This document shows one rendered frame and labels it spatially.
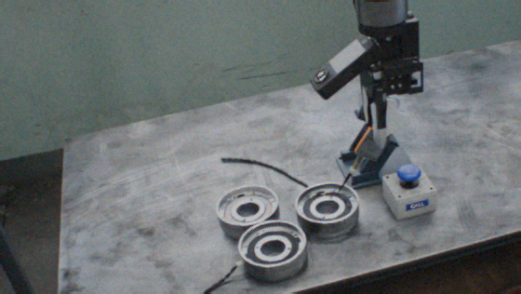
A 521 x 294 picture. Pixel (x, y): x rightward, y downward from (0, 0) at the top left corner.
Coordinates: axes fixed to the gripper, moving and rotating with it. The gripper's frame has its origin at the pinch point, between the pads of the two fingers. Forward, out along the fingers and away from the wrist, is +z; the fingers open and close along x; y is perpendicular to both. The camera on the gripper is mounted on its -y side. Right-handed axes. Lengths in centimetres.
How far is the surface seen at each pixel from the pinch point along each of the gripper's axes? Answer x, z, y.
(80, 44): 155, 40, -67
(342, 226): -7.7, 10.6, -8.0
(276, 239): -7.6, 10.2, -18.7
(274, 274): -14.6, 10.9, -20.4
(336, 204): -1.6, 10.8, -7.5
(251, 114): 35.7, 13.0, -16.4
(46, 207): 132, 93, -95
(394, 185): -2.8, 8.6, 2.4
